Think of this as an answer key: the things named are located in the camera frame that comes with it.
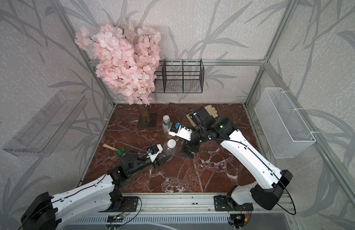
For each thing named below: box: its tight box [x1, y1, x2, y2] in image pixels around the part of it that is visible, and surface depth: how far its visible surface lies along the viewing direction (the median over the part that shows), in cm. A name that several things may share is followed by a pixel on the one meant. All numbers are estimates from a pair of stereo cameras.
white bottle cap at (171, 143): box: [166, 138, 177, 149], surface depth 67 cm
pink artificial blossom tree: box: [74, 20, 162, 106], surface depth 65 cm
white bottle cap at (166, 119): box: [162, 115, 170, 123], surface depth 88 cm
